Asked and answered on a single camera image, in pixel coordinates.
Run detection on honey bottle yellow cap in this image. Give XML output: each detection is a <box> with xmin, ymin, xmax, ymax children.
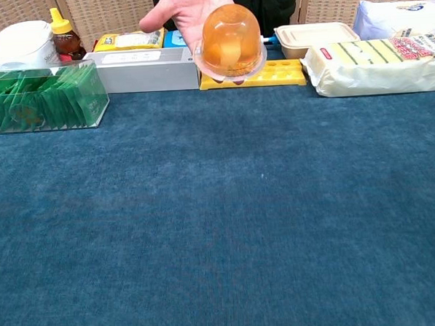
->
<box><xmin>48</xmin><ymin>6</ymin><xmax>88</xmax><ymax>63</ymax></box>

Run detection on blue tablecloth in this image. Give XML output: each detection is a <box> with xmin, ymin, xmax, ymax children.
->
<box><xmin>0</xmin><ymin>36</ymin><xmax>435</xmax><ymax>326</ymax></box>

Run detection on white blue tissue pack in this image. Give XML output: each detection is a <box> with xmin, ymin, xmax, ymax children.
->
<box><xmin>350</xmin><ymin>0</ymin><xmax>435</xmax><ymax>42</ymax></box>

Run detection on person's bare hand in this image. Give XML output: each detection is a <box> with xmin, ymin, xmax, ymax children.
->
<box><xmin>138</xmin><ymin>0</ymin><xmax>238</xmax><ymax>55</ymax></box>

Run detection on small orange-lidded jar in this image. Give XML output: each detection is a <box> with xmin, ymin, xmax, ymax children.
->
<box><xmin>190</xmin><ymin>1</ymin><xmax>269</xmax><ymax>80</ymax></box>

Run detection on clear box green tea bags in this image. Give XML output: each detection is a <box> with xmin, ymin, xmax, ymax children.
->
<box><xmin>0</xmin><ymin>58</ymin><xmax>111</xmax><ymax>134</ymax></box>

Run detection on yellow snack bag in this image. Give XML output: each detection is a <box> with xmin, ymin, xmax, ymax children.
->
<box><xmin>93</xmin><ymin>26</ymin><xmax>167</xmax><ymax>53</ymax></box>

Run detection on white plastic jug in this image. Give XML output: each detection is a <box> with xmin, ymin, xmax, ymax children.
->
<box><xmin>0</xmin><ymin>19</ymin><xmax>62</xmax><ymax>71</ymax></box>

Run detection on silver rectangular box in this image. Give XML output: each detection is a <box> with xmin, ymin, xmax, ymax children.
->
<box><xmin>82</xmin><ymin>46</ymin><xmax>202</xmax><ymax>96</ymax></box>

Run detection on beige lidded lunch box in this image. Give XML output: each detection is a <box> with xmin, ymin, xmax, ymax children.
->
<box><xmin>273</xmin><ymin>20</ymin><xmax>362</xmax><ymax>61</ymax></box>

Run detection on yellow plastic holed tray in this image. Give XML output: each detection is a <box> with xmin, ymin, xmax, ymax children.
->
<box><xmin>197</xmin><ymin>58</ymin><xmax>308</xmax><ymax>92</ymax></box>

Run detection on yellow sponge multipack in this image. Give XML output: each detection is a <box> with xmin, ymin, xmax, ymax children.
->
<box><xmin>299</xmin><ymin>33</ymin><xmax>435</xmax><ymax>100</ymax></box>

